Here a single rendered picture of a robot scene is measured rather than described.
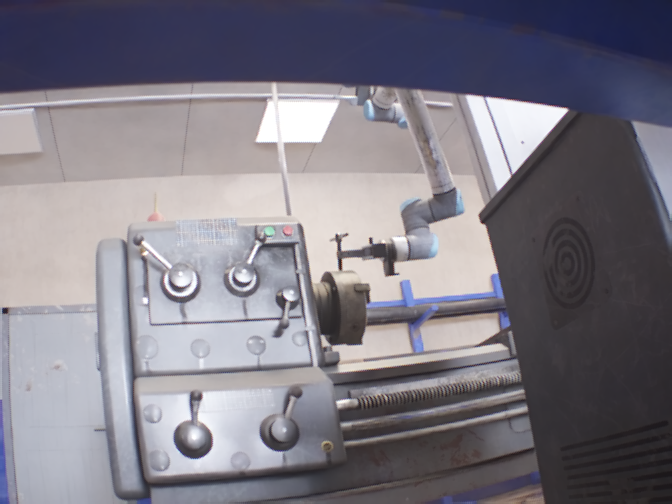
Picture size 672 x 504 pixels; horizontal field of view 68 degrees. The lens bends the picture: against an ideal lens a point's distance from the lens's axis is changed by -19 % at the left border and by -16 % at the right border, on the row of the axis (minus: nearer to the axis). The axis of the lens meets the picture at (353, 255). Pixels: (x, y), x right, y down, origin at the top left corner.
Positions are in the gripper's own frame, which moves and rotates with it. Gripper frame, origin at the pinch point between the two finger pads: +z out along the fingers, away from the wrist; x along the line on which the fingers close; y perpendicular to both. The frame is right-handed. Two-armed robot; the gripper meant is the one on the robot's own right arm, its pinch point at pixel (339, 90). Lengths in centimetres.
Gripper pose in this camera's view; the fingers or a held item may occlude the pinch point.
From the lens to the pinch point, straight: 257.5
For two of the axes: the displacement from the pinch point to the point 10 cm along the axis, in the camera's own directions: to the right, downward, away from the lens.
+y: 3.2, 4.3, -8.4
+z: -9.4, 0.4, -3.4
